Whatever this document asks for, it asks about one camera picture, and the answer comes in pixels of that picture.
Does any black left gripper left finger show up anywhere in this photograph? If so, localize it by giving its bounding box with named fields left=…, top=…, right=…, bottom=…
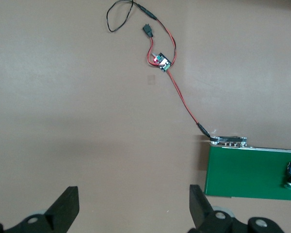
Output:
left=0, top=186, right=80, bottom=233

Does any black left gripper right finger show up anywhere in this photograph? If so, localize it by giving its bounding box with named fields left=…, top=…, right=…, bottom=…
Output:
left=188, top=184, right=286, bottom=233

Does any green belt conveyor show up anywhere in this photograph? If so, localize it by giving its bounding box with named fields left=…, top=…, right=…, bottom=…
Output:
left=203, top=135, right=291, bottom=201

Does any small motor controller board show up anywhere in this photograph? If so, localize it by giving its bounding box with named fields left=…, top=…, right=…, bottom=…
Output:
left=152, top=52, right=173, bottom=73

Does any red lead with black plug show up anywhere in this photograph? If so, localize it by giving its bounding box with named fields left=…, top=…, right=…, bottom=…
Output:
left=142, top=23, right=161, bottom=67

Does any red black conveyor cable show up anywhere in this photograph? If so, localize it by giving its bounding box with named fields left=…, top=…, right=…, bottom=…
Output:
left=167, top=69, right=211, bottom=139

